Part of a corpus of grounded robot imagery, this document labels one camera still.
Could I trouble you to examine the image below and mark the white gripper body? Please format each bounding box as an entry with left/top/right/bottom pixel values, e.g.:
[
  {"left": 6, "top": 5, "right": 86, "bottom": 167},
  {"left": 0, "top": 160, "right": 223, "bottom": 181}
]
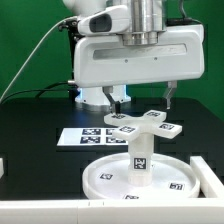
[{"left": 74, "top": 25, "right": 204, "bottom": 88}]

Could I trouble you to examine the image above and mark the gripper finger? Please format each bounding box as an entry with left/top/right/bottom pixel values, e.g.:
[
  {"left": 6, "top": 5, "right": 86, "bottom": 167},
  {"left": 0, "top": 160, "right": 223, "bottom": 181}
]
[
  {"left": 164, "top": 81, "right": 177, "bottom": 108},
  {"left": 102, "top": 86, "right": 120, "bottom": 114}
]

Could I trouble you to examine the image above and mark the white round table top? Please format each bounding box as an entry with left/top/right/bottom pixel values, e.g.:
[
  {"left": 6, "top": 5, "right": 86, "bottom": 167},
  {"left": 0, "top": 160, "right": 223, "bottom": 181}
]
[{"left": 82, "top": 153, "right": 200, "bottom": 200}]

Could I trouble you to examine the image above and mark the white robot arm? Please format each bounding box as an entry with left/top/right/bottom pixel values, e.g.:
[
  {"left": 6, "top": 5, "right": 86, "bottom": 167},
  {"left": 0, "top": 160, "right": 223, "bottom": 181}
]
[{"left": 62, "top": 0, "right": 204, "bottom": 111}]

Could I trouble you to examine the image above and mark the white marker tag sheet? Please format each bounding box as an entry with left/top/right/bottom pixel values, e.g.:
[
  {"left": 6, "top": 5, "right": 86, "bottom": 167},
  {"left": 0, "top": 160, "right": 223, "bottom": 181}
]
[{"left": 57, "top": 128, "right": 127, "bottom": 146}]

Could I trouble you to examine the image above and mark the small white block left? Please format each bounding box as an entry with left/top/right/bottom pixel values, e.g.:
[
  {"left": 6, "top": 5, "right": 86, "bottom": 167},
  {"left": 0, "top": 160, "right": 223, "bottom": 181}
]
[{"left": 0, "top": 158, "right": 4, "bottom": 179}]

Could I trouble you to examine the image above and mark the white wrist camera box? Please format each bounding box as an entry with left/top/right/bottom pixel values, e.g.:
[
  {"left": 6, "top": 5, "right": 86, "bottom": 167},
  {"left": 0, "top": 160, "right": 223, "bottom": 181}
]
[{"left": 78, "top": 5, "right": 130, "bottom": 36}]

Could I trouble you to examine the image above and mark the white cable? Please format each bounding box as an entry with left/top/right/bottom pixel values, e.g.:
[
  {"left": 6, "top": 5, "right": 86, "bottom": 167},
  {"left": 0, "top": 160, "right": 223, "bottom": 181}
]
[{"left": 0, "top": 15, "right": 78, "bottom": 103}]

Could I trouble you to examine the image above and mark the black cable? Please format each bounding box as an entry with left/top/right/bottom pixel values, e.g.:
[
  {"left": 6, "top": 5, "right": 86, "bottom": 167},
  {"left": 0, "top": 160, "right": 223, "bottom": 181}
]
[{"left": 0, "top": 81, "right": 75, "bottom": 105}]

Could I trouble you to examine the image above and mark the white L-shaped frame border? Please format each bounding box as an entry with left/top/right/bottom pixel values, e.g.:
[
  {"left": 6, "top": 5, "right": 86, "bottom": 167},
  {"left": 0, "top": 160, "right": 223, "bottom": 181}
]
[{"left": 0, "top": 156, "right": 224, "bottom": 224}]

